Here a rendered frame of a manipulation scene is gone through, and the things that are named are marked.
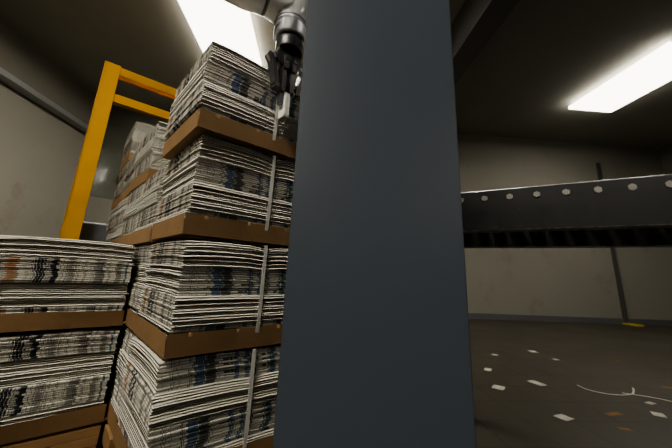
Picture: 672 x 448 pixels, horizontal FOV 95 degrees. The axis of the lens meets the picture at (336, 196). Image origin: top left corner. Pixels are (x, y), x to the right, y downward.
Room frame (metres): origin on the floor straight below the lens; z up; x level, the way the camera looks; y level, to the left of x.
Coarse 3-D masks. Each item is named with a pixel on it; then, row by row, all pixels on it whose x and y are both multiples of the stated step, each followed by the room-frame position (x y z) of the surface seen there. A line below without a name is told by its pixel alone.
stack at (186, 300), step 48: (192, 144) 0.68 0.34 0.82; (144, 192) 1.03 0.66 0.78; (192, 192) 0.63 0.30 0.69; (240, 192) 0.70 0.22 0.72; (288, 192) 0.79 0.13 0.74; (192, 240) 0.64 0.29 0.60; (240, 240) 0.71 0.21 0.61; (144, 288) 0.83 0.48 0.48; (192, 288) 0.66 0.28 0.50; (240, 288) 0.72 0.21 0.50; (144, 384) 0.69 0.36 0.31; (192, 384) 0.67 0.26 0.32; (240, 384) 0.74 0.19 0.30; (144, 432) 0.65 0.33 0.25; (192, 432) 0.68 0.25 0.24; (240, 432) 0.75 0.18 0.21
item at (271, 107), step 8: (272, 96) 0.73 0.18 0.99; (272, 104) 0.73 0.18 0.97; (272, 112) 0.73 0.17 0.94; (272, 120) 0.73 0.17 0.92; (264, 128) 0.72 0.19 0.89; (272, 128) 0.73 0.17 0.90; (280, 128) 0.74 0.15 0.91; (280, 136) 0.75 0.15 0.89; (264, 152) 0.74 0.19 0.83; (272, 152) 0.74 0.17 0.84
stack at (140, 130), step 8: (136, 128) 1.51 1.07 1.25; (144, 128) 1.53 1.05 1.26; (152, 128) 1.55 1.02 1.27; (128, 136) 1.66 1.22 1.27; (136, 136) 1.51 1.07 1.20; (144, 136) 1.53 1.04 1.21; (128, 144) 1.58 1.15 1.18; (136, 144) 1.51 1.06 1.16; (128, 152) 1.55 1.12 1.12; (128, 160) 1.51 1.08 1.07; (120, 176) 1.65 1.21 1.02; (120, 184) 1.55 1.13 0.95; (120, 192) 1.50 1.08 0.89; (112, 216) 1.60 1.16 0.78; (112, 224) 1.56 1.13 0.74; (112, 232) 1.56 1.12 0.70
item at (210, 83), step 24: (216, 48) 0.62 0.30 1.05; (192, 72) 0.71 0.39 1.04; (216, 72) 0.63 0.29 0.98; (240, 72) 0.67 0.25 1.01; (264, 72) 0.71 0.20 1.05; (192, 96) 0.66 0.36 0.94; (216, 96) 0.63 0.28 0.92; (240, 96) 0.66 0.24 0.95; (264, 96) 0.71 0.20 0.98; (168, 120) 0.81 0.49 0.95; (240, 120) 0.67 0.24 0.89; (264, 120) 0.71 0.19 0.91; (240, 144) 0.69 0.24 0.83
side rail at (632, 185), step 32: (480, 192) 0.88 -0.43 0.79; (512, 192) 0.84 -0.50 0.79; (544, 192) 0.80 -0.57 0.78; (576, 192) 0.77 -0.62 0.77; (608, 192) 0.73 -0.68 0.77; (640, 192) 0.70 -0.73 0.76; (480, 224) 0.89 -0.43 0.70; (512, 224) 0.85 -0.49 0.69; (544, 224) 0.81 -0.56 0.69; (576, 224) 0.77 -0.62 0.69; (608, 224) 0.74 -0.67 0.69; (640, 224) 0.71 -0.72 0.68
